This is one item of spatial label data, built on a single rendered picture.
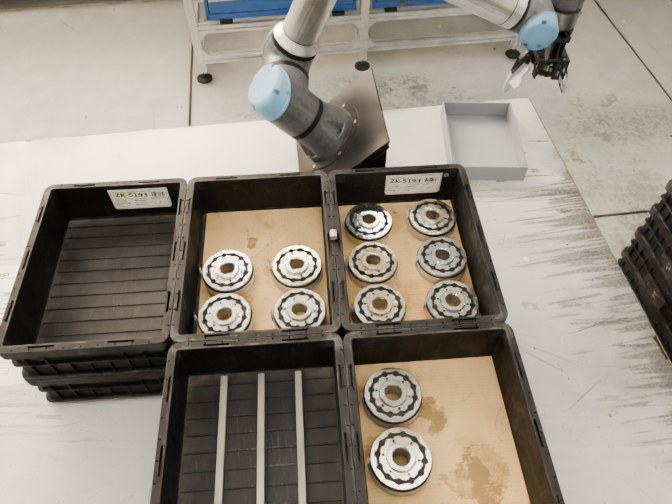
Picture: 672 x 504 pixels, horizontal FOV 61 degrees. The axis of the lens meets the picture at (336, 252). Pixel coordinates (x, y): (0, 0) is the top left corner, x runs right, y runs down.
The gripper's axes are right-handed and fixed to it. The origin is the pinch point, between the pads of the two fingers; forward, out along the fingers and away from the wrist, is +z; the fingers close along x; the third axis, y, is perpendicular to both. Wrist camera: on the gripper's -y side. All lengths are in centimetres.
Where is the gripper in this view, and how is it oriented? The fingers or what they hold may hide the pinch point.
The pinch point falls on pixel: (532, 91)
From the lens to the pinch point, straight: 159.8
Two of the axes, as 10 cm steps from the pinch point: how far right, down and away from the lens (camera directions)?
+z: 0.0, 6.1, 8.0
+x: 10.0, 0.1, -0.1
